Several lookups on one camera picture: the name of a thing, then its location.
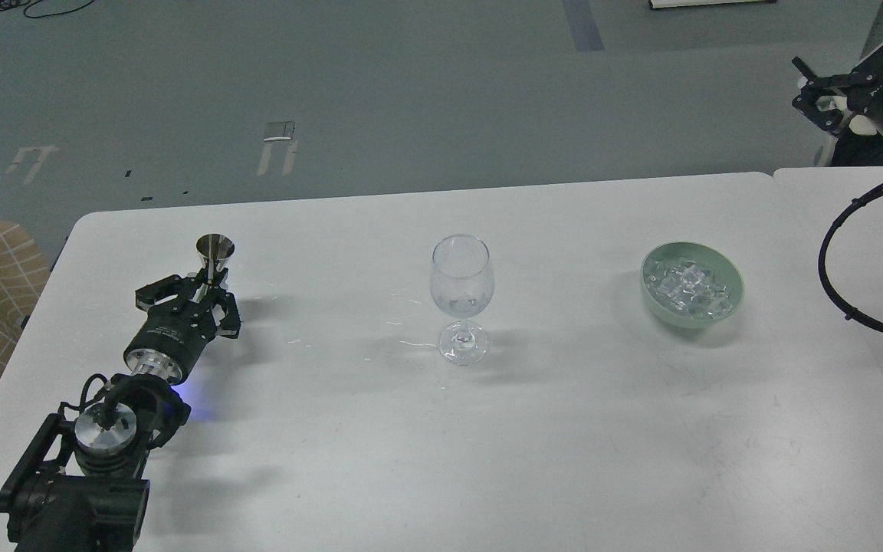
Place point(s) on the steel jigger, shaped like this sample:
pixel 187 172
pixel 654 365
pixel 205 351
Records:
pixel 215 251

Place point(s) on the green bowl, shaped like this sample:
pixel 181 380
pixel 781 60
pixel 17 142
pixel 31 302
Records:
pixel 706 255

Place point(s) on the pile of clear ice cubes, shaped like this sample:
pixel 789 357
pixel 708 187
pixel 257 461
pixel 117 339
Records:
pixel 689 288

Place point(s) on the white board on floor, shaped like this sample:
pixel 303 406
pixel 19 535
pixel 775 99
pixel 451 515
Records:
pixel 688 4

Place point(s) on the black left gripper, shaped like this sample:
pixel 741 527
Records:
pixel 178 328

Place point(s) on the clear wine glass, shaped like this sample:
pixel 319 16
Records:
pixel 461 285

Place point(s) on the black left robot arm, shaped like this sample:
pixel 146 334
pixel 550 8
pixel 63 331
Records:
pixel 79 486

